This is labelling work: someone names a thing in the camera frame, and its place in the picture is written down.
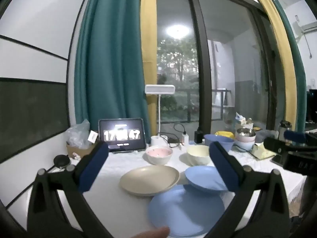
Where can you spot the pink bowl with red specks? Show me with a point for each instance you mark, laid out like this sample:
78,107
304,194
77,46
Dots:
159,155

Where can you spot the large blue plate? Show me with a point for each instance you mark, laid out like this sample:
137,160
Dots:
185,210

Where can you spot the white air conditioner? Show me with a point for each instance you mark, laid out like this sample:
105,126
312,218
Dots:
305,26

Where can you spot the grey cloth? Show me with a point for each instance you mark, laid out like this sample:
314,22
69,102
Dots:
266,136

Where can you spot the steel bowl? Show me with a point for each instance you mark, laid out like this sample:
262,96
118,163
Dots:
245,132

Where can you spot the cream bowl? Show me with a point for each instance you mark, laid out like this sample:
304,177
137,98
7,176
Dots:
198,155

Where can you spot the black round puck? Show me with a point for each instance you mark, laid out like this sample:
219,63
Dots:
62,160

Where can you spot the small white box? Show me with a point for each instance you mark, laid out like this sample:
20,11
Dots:
93,136

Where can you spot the teal curtain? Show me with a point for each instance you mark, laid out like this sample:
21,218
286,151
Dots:
301,79
109,54

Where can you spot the white desk lamp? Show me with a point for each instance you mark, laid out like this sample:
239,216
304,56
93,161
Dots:
159,89

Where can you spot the white charger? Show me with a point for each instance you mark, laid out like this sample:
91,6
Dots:
185,138

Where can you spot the clear plastic bag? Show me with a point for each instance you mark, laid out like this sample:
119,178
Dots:
76,133

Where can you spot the steel thermos flask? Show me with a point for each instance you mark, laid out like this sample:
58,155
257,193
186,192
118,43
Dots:
284,129

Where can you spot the yellow packet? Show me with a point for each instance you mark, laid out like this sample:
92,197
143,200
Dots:
224,134

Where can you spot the pale yellow cloth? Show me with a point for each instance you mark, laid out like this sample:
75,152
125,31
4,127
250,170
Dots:
262,151

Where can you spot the tablet showing clock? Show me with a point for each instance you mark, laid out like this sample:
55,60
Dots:
121,135

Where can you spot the beige plate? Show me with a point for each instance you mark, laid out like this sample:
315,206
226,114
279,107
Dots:
148,179

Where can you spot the dark monitor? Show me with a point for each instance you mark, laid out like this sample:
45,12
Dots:
312,106

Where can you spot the dark window frame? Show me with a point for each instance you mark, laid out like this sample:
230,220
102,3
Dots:
201,79

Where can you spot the black charger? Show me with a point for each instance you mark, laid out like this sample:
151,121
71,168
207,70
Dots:
198,136

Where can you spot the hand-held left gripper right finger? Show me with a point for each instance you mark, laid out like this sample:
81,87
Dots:
223,166

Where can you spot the white container with packets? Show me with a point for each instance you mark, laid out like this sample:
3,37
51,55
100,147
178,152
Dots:
244,124

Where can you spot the black balcony railing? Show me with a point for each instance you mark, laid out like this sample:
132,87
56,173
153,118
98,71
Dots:
189,106

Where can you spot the small blue plate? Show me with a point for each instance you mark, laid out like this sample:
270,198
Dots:
203,178

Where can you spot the yellow curtain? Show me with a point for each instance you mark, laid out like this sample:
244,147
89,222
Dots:
284,54
148,29

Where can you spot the light blue bowl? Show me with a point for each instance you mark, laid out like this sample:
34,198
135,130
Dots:
244,145

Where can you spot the person's left hand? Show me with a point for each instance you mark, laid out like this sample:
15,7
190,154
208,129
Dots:
153,233

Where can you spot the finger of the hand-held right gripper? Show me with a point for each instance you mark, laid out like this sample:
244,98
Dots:
294,137
277,145

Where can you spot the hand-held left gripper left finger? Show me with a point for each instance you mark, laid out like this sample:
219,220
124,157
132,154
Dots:
94,166

